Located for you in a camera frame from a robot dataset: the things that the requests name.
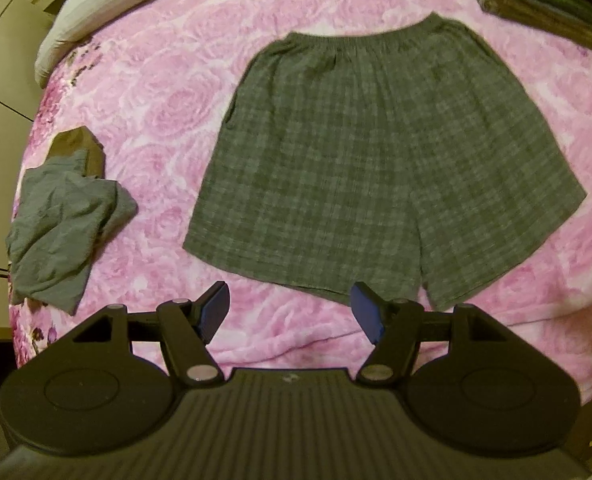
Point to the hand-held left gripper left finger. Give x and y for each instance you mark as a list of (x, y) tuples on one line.
[(213, 312)]

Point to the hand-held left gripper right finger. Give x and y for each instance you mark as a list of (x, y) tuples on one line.
[(368, 312)]

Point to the grey plaid shorts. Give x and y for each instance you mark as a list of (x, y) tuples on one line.
[(375, 160)]

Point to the plain grey garment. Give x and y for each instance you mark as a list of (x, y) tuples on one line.
[(61, 230)]

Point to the brown garment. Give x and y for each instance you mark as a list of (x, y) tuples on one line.
[(83, 147)]

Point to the pink floral blanket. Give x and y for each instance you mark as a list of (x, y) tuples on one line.
[(151, 85)]

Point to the grey striped duvet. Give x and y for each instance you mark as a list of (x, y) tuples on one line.
[(101, 5)]

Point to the cream sliding wardrobe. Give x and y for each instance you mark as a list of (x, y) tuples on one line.
[(1, 35)]

